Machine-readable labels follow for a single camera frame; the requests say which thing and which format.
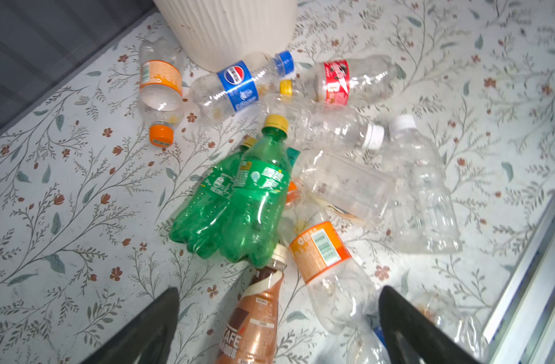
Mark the clear bottle green cap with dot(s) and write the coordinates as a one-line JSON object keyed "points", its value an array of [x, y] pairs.
{"points": [[357, 192]]}

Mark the brown coffee drink bottle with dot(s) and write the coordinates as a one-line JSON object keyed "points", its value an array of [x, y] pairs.
{"points": [[250, 334]]}

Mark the green soda bottle yellow cap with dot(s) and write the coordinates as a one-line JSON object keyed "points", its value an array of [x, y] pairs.
{"points": [[258, 197]]}

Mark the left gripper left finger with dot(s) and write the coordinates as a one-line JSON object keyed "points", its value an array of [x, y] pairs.
{"points": [[147, 338]]}

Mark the Pepsi bottle blue cap front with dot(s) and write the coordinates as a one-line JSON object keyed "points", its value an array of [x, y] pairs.
{"points": [[369, 346]]}

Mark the aluminium front rail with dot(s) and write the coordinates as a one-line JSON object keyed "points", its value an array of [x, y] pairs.
{"points": [[521, 328]]}

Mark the clear bottle red label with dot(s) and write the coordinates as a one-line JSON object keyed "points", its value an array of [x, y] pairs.
{"points": [[345, 82]]}

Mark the large clear bottle white cap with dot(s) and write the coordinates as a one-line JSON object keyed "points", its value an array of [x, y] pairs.
{"points": [[421, 208]]}

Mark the white ribbed trash bin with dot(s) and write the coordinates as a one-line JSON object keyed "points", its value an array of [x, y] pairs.
{"points": [[217, 34]]}

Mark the small bottle orange cap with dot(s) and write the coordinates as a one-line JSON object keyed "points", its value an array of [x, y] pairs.
{"points": [[160, 100]]}

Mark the clear bottle orange label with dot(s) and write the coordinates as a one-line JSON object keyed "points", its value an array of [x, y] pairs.
{"points": [[341, 292]]}

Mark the Pepsi bottle near bin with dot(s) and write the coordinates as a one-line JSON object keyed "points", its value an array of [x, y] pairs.
{"points": [[220, 96]]}

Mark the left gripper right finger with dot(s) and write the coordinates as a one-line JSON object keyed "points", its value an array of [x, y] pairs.
{"points": [[412, 338]]}

